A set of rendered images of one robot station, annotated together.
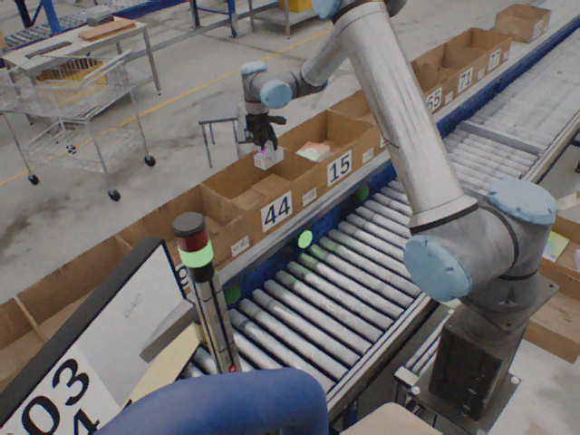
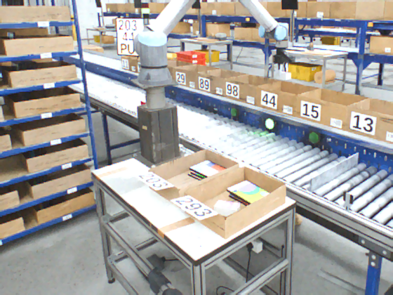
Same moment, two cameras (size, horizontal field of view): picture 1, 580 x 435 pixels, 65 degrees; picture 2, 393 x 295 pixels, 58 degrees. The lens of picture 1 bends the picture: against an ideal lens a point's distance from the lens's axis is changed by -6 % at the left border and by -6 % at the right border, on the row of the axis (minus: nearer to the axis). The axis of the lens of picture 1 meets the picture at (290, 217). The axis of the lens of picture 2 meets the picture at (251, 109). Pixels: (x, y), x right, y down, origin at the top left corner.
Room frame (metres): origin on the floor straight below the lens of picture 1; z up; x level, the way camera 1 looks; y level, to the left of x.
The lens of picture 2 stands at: (1.27, -2.49, 1.64)
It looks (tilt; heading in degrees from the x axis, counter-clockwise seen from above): 16 degrees down; 89
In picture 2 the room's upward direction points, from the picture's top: straight up
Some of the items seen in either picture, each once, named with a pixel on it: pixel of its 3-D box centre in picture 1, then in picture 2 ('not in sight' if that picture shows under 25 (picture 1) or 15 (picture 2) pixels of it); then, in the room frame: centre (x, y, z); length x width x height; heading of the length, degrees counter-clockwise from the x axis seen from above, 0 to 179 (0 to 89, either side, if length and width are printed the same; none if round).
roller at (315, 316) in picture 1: (314, 315); (224, 135); (1.13, -0.05, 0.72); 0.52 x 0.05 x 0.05; 43
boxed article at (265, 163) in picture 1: (268, 157); (283, 75); (1.56, 0.06, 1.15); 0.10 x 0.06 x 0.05; 133
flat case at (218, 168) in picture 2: not in sight; (210, 169); (1.08, -0.76, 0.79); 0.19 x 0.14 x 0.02; 137
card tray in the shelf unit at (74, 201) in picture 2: not in sight; (60, 199); (-0.17, -0.03, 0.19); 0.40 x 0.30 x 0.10; 44
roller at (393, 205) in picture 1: (420, 217); (302, 165); (1.62, -0.58, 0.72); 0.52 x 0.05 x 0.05; 43
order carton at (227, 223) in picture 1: (186, 239); (252, 89); (1.34, 0.39, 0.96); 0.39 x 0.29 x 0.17; 133
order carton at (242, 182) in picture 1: (262, 189); (288, 97); (1.61, 0.10, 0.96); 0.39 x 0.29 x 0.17; 133
